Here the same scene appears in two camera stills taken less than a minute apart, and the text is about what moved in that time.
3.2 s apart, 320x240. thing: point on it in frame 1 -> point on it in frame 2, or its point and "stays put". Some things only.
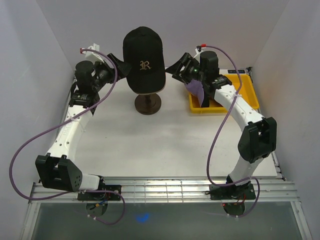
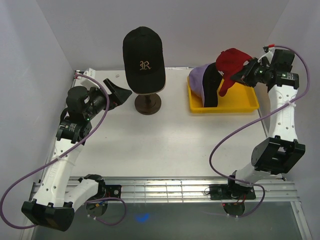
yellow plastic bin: [248, 88] stays put
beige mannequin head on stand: [148, 104] stays put
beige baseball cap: [162, 89] stays put
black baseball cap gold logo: [142, 47] stays put
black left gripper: [123, 68] -> [118, 96]
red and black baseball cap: [206, 89] -> [227, 62]
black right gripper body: [191, 71] -> [254, 72]
